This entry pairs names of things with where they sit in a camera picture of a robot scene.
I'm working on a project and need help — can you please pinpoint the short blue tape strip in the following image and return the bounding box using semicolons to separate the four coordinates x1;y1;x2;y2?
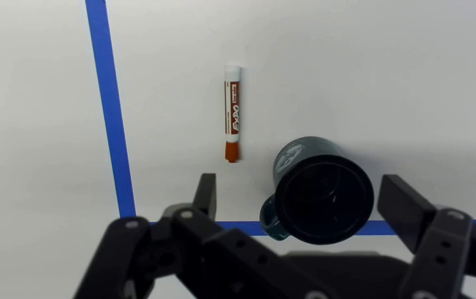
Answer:
83;0;139;219

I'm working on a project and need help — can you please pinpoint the orange capped whiteboard marker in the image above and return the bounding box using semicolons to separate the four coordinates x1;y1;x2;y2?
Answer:
222;64;245;164

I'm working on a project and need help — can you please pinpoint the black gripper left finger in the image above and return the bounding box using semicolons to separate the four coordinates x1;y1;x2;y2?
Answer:
73;171;326;299

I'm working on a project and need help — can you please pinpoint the dark green enamel cup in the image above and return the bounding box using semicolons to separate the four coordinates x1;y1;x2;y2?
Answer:
258;134;376;245

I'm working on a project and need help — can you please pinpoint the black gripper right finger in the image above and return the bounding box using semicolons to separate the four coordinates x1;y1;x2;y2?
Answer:
376;172;476;299

